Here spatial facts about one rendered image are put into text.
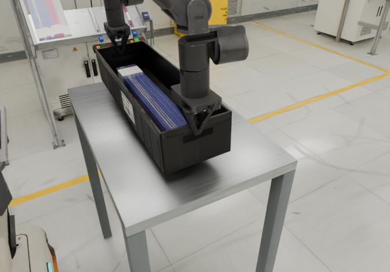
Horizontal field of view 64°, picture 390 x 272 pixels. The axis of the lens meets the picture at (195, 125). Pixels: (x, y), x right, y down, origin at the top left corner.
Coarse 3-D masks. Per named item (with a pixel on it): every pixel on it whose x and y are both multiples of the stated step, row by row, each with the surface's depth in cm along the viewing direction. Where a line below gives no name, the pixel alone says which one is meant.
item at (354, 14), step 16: (320, 0) 414; (336, 0) 395; (352, 0) 377; (368, 0) 366; (384, 0) 382; (320, 16) 421; (336, 16) 401; (352, 16) 383; (368, 16) 381; (384, 16) 347; (336, 32) 408; (352, 32) 388; (368, 32) 396; (384, 32) 416
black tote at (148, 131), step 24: (120, 48) 109; (144, 48) 112; (144, 72) 112; (168, 72) 96; (120, 96) 89; (168, 96) 97; (144, 120) 71; (216, 120) 68; (168, 144) 65; (192, 144) 68; (216, 144) 72; (168, 168) 68
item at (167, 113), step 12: (120, 72) 105; (132, 72) 105; (132, 84) 97; (144, 84) 97; (144, 96) 90; (156, 96) 90; (144, 108) 89; (156, 108) 84; (168, 108) 84; (156, 120) 81; (168, 120) 79; (180, 120) 79
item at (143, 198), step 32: (96, 96) 109; (96, 128) 92; (128, 128) 92; (256, 128) 92; (96, 160) 80; (128, 160) 79; (224, 160) 79; (256, 160) 79; (288, 160) 79; (96, 192) 138; (128, 192) 70; (160, 192) 70; (192, 192) 70; (224, 192) 71; (288, 192) 85; (128, 224) 62; (128, 256) 70
